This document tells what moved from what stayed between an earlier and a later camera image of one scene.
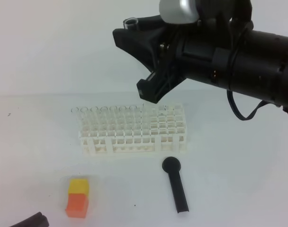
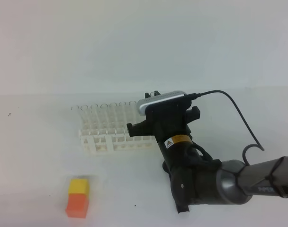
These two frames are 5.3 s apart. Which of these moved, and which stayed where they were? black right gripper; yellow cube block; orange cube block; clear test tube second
Moved: black right gripper
Stayed: yellow cube block; clear test tube second; orange cube block
